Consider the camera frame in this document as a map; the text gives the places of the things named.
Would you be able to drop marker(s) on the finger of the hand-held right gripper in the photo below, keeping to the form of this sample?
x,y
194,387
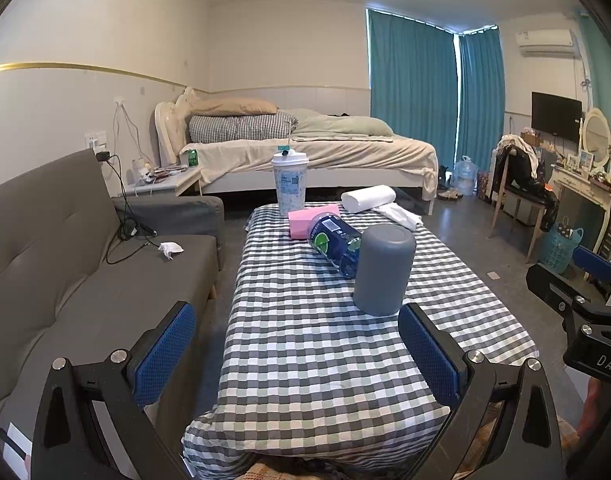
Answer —
x,y
595,263
548,285

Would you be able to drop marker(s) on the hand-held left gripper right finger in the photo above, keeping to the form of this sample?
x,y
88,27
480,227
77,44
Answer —
x,y
428,355

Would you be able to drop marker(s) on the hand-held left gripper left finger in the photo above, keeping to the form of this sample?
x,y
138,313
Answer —
x,y
165,355

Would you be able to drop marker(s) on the grey cup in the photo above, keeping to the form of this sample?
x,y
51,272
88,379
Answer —
x,y
383,270

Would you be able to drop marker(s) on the person's right hand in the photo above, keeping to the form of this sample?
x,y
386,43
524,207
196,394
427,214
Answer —
x,y
590,410

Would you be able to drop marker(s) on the blue laundry basket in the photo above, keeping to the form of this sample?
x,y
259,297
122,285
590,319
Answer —
x,y
560,247

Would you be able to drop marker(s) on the white dressing table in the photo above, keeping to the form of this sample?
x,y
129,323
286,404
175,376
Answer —
x,y
580,195

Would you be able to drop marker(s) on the crumpled white tissue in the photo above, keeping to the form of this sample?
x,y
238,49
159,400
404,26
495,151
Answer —
x,y
170,250

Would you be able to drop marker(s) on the chair with clothes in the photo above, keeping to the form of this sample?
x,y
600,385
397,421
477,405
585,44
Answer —
x,y
523,170

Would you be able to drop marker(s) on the checked tablecloth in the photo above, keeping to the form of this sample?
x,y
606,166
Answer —
x,y
305,340

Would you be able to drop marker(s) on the oval white mirror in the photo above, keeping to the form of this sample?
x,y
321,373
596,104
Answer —
x,y
596,135

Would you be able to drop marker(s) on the pair of shoes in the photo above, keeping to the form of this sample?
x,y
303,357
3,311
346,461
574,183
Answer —
x,y
449,193

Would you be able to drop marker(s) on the large water jug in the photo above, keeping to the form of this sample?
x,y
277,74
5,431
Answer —
x,y
466,176

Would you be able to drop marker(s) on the grey sofa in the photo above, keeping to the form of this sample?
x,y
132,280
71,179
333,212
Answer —
x,y
60,260

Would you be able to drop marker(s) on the white cloth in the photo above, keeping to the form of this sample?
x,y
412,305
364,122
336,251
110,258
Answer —
x,y
400,216

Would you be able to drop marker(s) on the dark blue can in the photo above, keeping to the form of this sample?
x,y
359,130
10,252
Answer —
x,y
335,242

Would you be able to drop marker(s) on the black television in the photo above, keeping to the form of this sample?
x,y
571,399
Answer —
x,y
555,115

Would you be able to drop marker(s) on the rolled white towel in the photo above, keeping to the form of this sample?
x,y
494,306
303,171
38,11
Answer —
x,y
368,197

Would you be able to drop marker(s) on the white nightstand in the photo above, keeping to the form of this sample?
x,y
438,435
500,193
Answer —
x,y
165,180

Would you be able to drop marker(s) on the white paper sheet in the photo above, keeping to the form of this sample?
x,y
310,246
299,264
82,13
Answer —
x,y
13,447

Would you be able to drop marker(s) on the pink sponge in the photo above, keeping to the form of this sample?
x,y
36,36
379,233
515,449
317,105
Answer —
x,y
301,224

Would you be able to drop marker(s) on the narrow teal curtain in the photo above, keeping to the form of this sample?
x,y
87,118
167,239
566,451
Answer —
x,y
480,100

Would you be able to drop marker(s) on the green bottle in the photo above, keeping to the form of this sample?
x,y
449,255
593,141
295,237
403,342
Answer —
x,y
192,159

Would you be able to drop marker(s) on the white tumbler with straw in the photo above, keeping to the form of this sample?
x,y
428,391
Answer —
x,y
289,185

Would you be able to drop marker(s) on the bed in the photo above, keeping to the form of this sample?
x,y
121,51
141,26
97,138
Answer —
x,y
335,155

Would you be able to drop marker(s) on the white air conditioner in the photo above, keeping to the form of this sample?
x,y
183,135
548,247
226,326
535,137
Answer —
x,y
545,42

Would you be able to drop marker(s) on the checked pillow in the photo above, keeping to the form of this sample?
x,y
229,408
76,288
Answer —
x,y
235,127

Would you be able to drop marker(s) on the wide teal curtain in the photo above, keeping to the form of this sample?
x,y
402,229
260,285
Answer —
x,y
410,90

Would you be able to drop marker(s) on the green blanket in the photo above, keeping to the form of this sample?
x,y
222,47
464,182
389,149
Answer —
x,y
340,124

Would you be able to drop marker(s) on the beige pillow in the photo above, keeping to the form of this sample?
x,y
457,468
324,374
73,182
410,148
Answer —
x,y
233,106

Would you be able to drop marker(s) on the white wall socket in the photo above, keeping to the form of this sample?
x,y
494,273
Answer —
x,y
95,140

